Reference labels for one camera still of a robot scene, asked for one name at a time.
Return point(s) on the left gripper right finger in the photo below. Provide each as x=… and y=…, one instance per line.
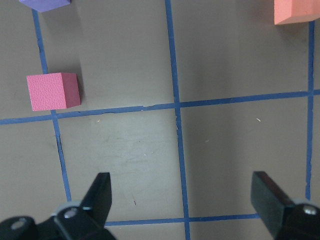
x=284, y=218

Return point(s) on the pink foam cube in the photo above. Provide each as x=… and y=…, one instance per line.
x=53, y=91

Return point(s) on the purple foam cube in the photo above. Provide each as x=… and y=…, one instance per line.
x=45, y=5

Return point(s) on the orange foam cube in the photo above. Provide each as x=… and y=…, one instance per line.
x=295, y=11

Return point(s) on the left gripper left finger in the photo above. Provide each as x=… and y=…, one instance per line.
x=72, y=221

